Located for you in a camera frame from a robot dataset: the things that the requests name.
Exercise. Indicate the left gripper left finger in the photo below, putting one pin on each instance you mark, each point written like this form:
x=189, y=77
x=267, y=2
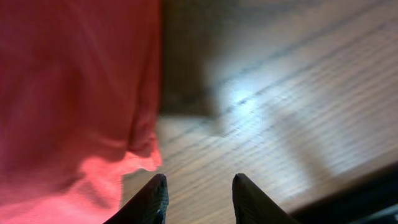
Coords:
x=148, y=206

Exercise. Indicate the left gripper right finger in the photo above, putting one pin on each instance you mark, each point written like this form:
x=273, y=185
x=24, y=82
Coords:
x=253, y=206

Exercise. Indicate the red t-shirt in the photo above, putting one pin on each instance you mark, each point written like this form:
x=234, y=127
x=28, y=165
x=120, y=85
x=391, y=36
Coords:
x=79, y=101

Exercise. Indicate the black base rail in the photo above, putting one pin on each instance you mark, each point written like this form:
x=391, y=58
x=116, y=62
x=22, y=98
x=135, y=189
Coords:
x=372, y=200

